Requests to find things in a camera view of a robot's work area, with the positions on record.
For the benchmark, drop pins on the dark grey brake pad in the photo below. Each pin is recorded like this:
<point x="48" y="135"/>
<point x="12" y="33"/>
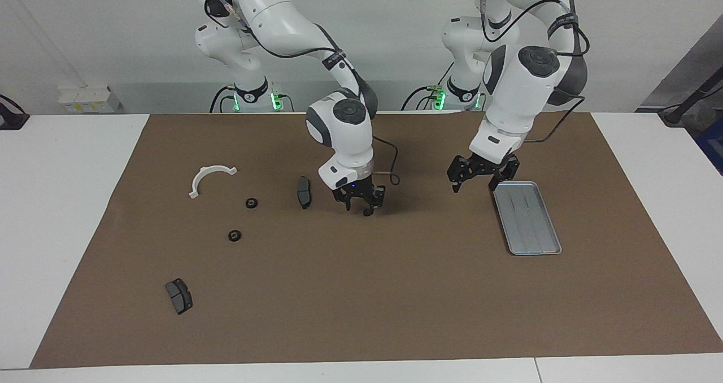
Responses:
<point x="178" y="296"/>
<point x="304" y="192"/>

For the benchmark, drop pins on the white curved plastic bracket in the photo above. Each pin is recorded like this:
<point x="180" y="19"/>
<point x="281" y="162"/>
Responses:
<point x="199" y="178"/>

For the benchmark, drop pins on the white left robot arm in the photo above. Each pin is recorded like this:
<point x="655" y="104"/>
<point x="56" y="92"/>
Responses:
<point x="517" y="89"/>

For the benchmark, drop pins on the black table clamp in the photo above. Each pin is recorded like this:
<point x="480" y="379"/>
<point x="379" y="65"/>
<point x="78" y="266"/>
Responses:
<point x="11" y="117"/>

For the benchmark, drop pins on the brown table mat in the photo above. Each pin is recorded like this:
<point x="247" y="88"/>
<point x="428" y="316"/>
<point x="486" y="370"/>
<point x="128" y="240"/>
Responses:
<point x="361" y="292"/>

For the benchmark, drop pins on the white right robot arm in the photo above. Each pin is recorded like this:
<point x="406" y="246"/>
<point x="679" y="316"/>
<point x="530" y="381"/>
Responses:
<point x="282" y="21"/>

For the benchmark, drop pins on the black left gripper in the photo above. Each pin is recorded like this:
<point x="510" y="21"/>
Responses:
<point x="480" y="167"/>

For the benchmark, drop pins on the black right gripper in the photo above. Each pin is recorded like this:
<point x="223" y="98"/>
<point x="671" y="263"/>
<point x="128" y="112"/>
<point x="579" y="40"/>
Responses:
<point x="361" y="190"/>

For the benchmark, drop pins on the black camera stand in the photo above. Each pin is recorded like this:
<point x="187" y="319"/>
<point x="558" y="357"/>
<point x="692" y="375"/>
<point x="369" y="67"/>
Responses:
<point x="692" y="98"/>

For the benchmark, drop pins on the silver metal tray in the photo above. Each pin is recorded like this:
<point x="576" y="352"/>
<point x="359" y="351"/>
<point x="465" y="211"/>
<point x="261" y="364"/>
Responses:
<point x="528" y="219"/>

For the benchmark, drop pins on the blue crate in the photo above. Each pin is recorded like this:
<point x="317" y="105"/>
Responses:
<point x="713" y="146"/>

